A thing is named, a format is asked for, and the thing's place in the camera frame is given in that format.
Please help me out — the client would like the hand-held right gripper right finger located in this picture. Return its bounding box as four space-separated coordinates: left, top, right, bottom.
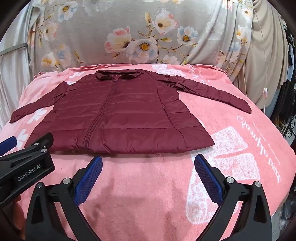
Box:
194 154 273 241

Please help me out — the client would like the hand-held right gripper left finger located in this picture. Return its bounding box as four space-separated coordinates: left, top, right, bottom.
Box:
26 156 103 241

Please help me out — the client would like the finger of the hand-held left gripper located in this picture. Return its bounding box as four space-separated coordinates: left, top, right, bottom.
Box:
0 133 54 172
0 136 18 152

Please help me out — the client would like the maroon puffer jacket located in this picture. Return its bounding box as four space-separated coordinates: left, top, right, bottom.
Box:
10 69 252 155

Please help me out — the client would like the person's left hand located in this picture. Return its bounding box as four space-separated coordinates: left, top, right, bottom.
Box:
13 200 25 234

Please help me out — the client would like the pink blanket with white print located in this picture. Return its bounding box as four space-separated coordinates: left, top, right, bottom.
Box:
0 62 295 241

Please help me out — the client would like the white satin curtain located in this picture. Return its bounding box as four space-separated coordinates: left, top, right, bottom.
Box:
0 14 35 130

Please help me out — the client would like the grey curtain tieback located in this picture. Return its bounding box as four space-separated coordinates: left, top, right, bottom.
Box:
0 42 28 56

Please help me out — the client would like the black ornate metal rack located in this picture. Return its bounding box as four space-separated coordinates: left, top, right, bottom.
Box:
276 76 296 144

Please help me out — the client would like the grey floral blanket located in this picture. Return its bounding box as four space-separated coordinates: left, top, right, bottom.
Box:
26 0 253 86

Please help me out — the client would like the beige curtain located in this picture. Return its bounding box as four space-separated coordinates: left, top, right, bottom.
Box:
231 0 289 112

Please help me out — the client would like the white cord with pink switch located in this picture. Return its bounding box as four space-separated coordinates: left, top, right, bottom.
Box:
253 0 270 110

